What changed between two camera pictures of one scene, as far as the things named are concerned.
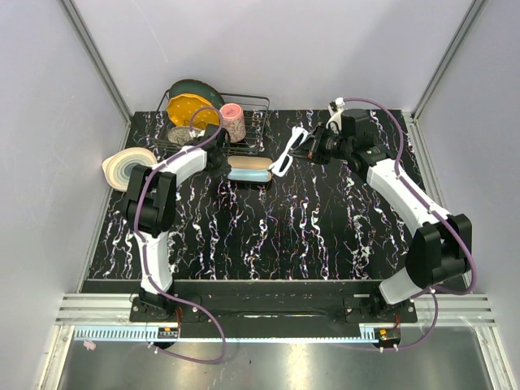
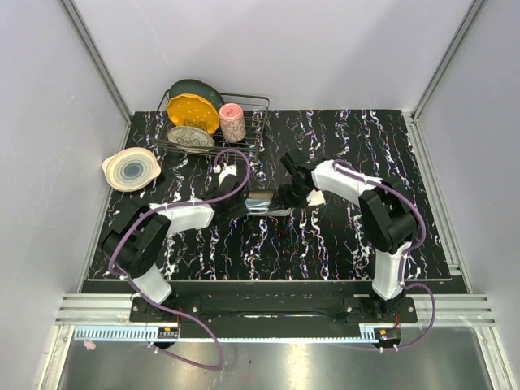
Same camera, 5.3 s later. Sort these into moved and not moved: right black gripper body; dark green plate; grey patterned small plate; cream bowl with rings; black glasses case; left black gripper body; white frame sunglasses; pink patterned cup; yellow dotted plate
Moved: left black gripper body; black glasses case; white frame sunglasses; right black gripper body
Not moved: dark green plate; grey patterned small plate; yellow dotted plate; pink patterned cup; cream bowl with rings
